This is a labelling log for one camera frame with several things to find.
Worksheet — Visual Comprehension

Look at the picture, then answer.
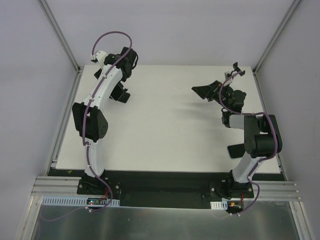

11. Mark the black smartphone right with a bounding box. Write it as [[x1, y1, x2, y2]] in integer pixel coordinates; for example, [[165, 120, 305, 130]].
[[227, 143, 246, 159]]

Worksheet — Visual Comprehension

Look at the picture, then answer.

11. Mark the front aluminium rail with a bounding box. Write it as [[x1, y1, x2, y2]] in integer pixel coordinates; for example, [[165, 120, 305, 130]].
[[31, 176, 302, 202]]

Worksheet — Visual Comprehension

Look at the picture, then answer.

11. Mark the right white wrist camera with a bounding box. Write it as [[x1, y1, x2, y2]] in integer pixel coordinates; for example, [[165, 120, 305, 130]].
[[224, 71, 234, 86]]

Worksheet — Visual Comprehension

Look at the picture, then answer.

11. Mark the left white slotted cable duct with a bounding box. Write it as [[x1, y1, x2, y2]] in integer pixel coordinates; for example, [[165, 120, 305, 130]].
[[42, 196, 120, 208]]

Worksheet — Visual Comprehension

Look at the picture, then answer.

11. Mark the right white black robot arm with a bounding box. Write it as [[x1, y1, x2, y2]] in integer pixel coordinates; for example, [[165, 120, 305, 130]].
[[191, 80, 282, 200]]

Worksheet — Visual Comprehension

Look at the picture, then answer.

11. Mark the white slotted cable duct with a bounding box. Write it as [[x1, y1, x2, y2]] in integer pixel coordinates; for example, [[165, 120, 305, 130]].
[[42, 196, 120, 208], [210, 200, 228, 211]]

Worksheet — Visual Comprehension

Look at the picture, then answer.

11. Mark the left aluminium frame post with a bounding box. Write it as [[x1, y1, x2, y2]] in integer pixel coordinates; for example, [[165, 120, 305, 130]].
[[37, 0, 81, 74]]

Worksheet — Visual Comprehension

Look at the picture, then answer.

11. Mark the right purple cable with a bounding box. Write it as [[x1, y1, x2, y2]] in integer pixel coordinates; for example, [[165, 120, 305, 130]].
[[218, 71, 284, 218]]

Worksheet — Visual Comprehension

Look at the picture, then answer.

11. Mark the black folding phone stand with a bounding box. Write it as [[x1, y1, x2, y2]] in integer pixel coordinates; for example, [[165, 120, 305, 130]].
[[109, 82, 131, 104]]

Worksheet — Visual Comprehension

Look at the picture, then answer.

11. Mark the right white slotted cable duct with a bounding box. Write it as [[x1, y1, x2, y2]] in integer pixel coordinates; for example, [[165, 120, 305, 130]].
[[210, 200, 228, 211]]

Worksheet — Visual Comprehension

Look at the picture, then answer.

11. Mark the aluminium frame post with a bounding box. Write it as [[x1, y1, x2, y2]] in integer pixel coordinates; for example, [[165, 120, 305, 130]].
[[252, 0, 303, 76], [37, 0, 81, 74]]

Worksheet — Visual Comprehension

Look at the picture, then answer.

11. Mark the right aluminium frame post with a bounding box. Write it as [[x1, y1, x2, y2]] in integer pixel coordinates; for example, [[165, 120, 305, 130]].
[[252, 0, 303, 76]]

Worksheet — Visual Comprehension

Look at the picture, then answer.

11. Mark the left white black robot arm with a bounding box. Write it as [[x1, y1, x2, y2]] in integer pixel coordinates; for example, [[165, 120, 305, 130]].
[[72, 47, 139, 195]]

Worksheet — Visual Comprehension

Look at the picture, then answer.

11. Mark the black round-base clamp phone stand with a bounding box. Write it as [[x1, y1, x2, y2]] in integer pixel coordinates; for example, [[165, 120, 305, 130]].
[[232, 62, 246, 77]]

